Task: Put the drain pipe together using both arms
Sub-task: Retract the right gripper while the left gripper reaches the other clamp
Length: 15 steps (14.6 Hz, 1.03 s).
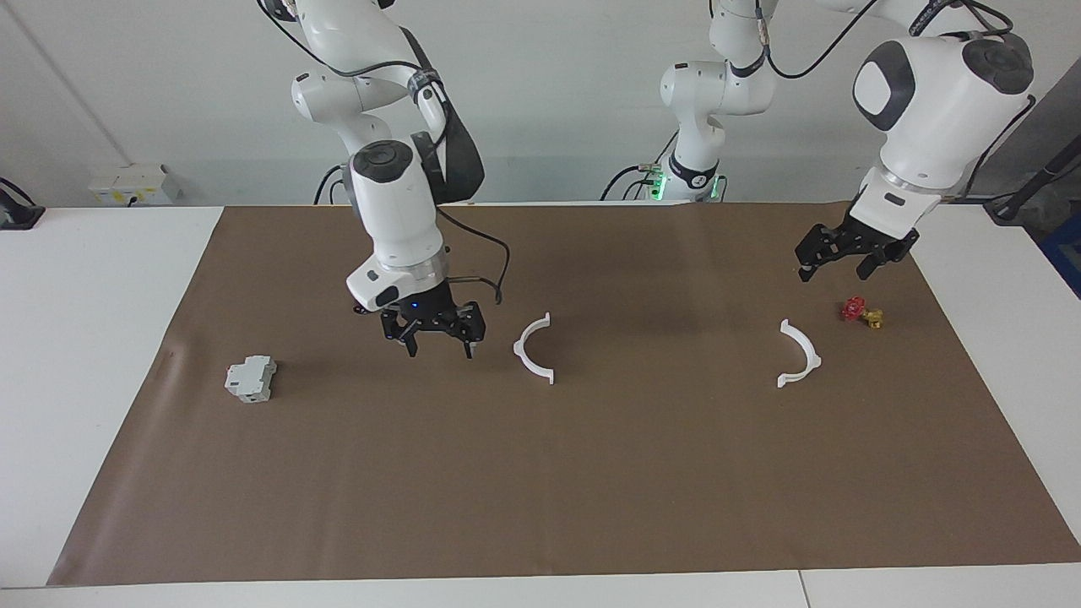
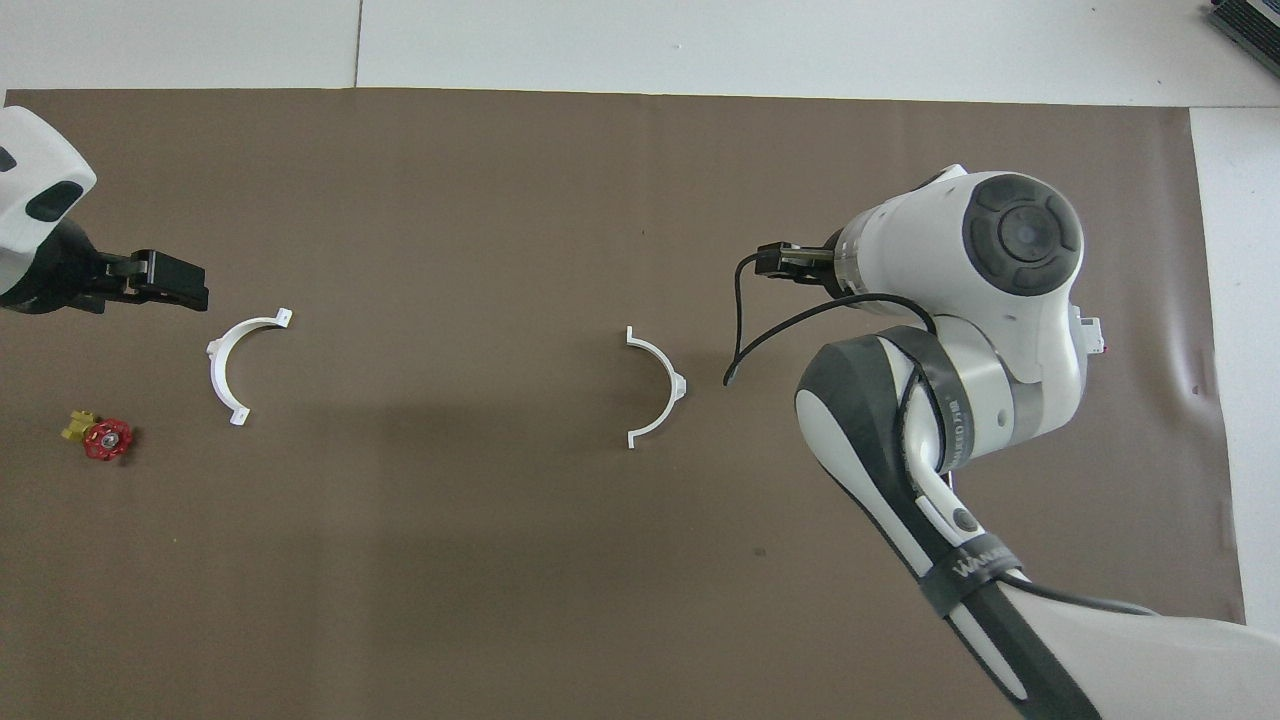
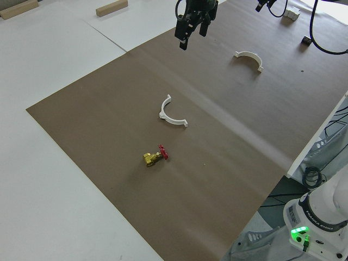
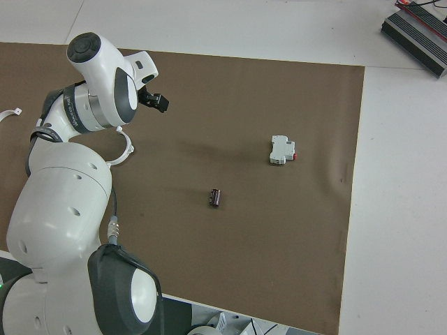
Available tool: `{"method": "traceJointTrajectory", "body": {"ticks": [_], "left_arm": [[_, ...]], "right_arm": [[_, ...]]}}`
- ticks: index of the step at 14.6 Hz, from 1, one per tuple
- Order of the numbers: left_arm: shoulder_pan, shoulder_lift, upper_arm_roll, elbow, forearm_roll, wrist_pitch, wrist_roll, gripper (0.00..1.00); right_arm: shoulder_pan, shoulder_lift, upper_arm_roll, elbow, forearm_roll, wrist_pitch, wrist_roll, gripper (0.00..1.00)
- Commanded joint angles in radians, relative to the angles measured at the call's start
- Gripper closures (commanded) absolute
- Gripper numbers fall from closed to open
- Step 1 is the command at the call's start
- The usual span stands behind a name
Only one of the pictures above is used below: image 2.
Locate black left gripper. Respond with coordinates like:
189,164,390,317
0,218,210,317

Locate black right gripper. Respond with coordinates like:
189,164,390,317
756,232,849,297

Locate white half pipe clamp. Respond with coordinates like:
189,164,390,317
206,308,293,427
626,326,690,451

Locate red handwheel yellow valve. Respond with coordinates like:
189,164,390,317
62,408,136,463

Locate brown paper table mat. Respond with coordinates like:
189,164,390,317
0,88,1246,720

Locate dark ribbed device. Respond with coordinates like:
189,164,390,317
1205,0,1280,53

